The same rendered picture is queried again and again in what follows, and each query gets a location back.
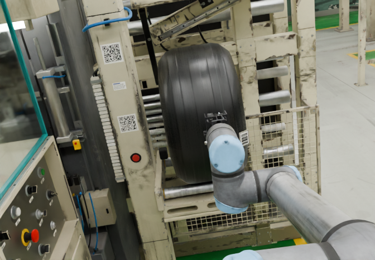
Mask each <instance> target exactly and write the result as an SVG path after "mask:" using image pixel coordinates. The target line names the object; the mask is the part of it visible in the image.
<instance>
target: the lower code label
mask: <svg viewBox="0 0 375 260"><path fill-rule="evenodd" d="M117 119H118V123H119V128H120V131H121V133H125V132H132V131H139V129H138V124H137V119H136V114H128V115H121V116H117Z"/></svg>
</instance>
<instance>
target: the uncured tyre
mask: <svg viewBox="0 0 375 260"><path fill-rule="evenodd" d="M158 88H159V94H160V103H161V110H162V117H163V122H164V128H165V134H166V140H167V145H168V149H169V154H170V158H171V162H172V165H173V167H174V170H175V173H176V176H177V177H179V178H180V179H182V180H183V181H185V182H186V183H190V184H197V183H201V182H208V181H212V175H211V166H210V158H209V151H208V147H207V145H205V143H204V142H205V141H206V138H205V137H204V132H203V131H206V123H205V118H204V114H205V116H206V117H208V116H207V114H208V113H213V114H218V113H223V114H224V111H226V113H227V116H228V124H229V125H230V126H231V127H232V128H233V129H234V131H235V133H236V135H237V137H238V139H239V133H240V132H243V131H245V130H247V126H246V116H245V112H244V105H243V98H242V93H241V88H240V84H239V80H238V76H237V72H236V69H235V66H234V62H233V59H232V56H231V54H230V52H229V51H228V50H227V49H225V48H224V47H222V46H221V45H219V44H216V43H207V44H200V45H193V46H187V47H180V48H176V49H171V50H169V51H166V52H165V53H164V55H163V56H162V58H160V60H159V61H158Z"/></svg>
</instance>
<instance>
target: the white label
mask: <svg viewBox="0 0 375 260"><path fill-rule="evenodd" d="M239 140H240V142H241V143H242V145H243V146H245V145H248V144H249V132H248V130H245V131H243V132H240V133H239Z"/></svg>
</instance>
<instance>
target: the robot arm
mask: <svg viewBox="0 0 375 260"><path fill-rule="evenodd" d="M207 116H208V117H206V116H205V114H204V118H205V123H206V131H203V132H204V137H205V138H206V141H205V142H204V143H205V145H207V147H208V151H209V158H210V166H211V175H212V181H213V190H214V199H215V204H216V206H217V208H218V209H219V210H220V211H222V212H224V213H228V214H238V213H241V212H244V211H246V210H247V208H248V204H256V203H263V202H269V201H272V202H273V203H275V205H276V206H277V207H278V208H279V210H280V211H281V212H282V213H283V215H284V216H285V217H286V218H287V220H288V221H289V222H290V223H291V224H292V226H293V227H294V228H295V229H296V230H297V232H298V233H299V234H300V235H301V236H302V238H303V239H304V240H305V242H306V243H307V244H302V245H294V246H289V247H281V248H272V249H264V250H258V251H253V250H245V251H242V252H240V253H236V254H231V255H228V256H226V257H225V258H224V259H223V260H375V223H373V222H370V221H369V220H364V219H352V218H350V217H349V216H347V215H346V214H345V213H343V212H342V211H341V210H339V209H338V208H337V207H335V206H334V205H333V204H331V203H330V202H328V201H327V200H326V199H324V198H323V197H322V196H320V195H319V194H318V193H316V192H315V191H314V190H312V189H311V188H309V187H308V186H306V185H305V184H304V183H302V178H301V175H300V173H299V171H298V170H297V168H296V167H295V166H282V167H275V168H267V169H261V170H254V171H244V164H243V162H244V157H245V152H244V148H243V145H242V143H241V142H240V140H239V139H238V137H237V135H236V133H235V131H234V129H233V128H232V127H231V126H230V125H229V124H228V116H227V113H226V111H224V114H223V113H218V114H213V113H208V114H207ZM224 116H225V118H226V119H224Z"/></svg>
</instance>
